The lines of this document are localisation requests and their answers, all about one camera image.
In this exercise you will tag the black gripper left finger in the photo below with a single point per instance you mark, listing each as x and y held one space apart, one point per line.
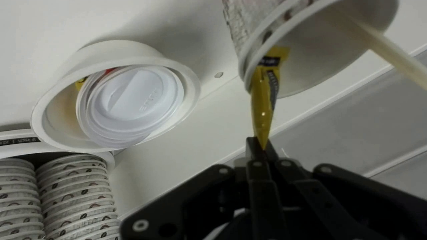
257 200

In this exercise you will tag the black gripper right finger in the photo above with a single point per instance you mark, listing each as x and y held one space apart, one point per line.
320 204

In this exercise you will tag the yellow-brown sachet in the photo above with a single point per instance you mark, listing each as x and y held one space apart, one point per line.
262 101

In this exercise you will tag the white cup lids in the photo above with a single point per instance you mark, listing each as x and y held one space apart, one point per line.
133 101

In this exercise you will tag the tall patterned paper cup stack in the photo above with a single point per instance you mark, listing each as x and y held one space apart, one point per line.
20 200
80 195

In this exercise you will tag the wooden stir stick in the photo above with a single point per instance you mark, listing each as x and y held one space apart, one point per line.
395 53

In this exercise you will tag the white bowl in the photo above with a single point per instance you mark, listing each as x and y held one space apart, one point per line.
57 115

